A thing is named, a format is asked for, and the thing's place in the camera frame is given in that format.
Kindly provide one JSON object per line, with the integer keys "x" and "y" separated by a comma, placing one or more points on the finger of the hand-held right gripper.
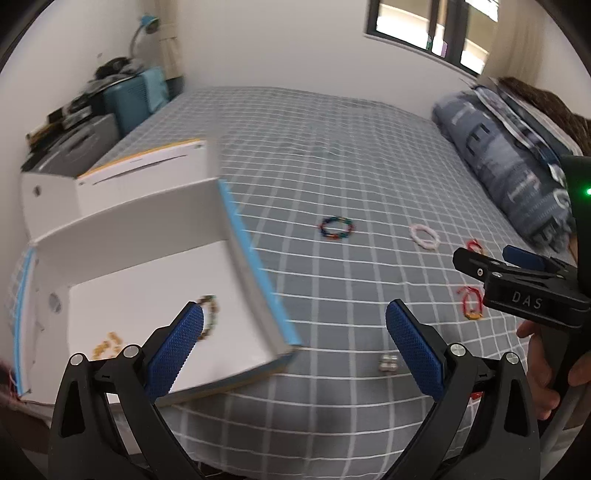
{"x": 475, "y": 264}
{"x": 521, "y": 256}

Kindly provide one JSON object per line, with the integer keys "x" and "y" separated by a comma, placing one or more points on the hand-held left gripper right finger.
{"x": 411, "y": 344}

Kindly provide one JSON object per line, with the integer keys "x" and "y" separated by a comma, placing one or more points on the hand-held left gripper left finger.
{"x": 178, "y": 344}

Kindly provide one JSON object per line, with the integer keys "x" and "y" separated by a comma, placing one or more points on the white cardboard box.
{"x": 138, "y": 286}

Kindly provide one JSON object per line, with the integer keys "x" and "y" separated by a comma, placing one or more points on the person's right hand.
{"x": 538, "y": 369}

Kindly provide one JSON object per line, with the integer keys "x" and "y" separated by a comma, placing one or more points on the blue patterned pillow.
{"x": 508, "y": 161}

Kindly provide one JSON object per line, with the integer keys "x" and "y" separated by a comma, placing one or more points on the brown pillow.
{"x": 549, "y": 104}

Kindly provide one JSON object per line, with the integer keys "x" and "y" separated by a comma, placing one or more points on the grey checked bed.
{"x": 346, "y": 161}

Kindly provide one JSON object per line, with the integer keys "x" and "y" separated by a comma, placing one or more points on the plastic-wrapped black item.
{"x": 9, "y": 383}

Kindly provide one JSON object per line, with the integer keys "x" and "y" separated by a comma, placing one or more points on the grey suitcase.
{"x": 78, "y": 141}

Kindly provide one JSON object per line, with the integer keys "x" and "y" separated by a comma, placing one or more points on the teal suitcase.
{"x": 127, "y": 104}

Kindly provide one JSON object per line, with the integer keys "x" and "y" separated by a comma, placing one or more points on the dark framed window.
{"x": 415, "y": 23}

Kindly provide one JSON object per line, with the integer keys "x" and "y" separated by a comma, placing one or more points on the stack of black boxes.
{"x": 69, "y": 113}

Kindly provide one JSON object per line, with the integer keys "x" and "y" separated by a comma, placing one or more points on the teal cloth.
{"x": 157, "y": 87}

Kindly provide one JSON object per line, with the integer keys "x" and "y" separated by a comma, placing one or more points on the dark clothes pile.
{"x": 115, "y": 67}

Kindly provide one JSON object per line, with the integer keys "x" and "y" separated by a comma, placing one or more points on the beige curtain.
{"x": 168, "y": 41}

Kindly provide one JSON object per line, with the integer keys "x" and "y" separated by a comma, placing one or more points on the blue desk lamp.
{"x": 148, "y": 23}

